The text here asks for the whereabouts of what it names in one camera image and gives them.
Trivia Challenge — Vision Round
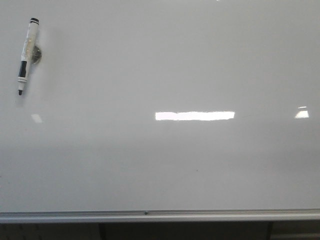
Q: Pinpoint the white black dry-erase marker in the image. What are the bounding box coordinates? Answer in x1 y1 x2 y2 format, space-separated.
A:
17 17 40 96

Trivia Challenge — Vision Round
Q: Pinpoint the large white whiteboard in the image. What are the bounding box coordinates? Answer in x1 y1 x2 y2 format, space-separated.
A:
0 0 320 224

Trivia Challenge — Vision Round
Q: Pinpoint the round grey magnet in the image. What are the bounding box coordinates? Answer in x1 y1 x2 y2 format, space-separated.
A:
31 45 42 65

